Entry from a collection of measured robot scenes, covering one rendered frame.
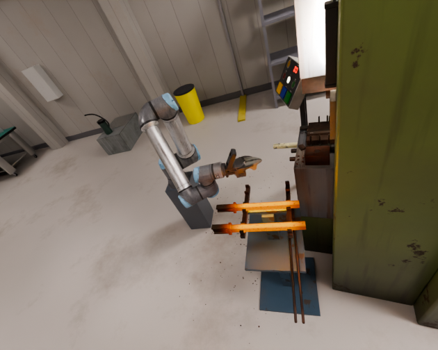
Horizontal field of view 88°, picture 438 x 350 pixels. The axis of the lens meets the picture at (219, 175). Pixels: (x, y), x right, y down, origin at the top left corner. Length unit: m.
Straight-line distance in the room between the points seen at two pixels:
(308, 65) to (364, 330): 1.55
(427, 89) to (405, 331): 1.46
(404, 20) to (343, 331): 1.63
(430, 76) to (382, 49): 0.14
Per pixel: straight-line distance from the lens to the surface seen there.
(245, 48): 4.31
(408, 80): 0.78
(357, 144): 0.87
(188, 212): 2.19
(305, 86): 1.20
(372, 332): 1.88
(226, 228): 1.08
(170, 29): 4.44
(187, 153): 1.82
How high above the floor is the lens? 1.81
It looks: 39 degrees down
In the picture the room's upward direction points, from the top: 24 degrees counter-clockwise
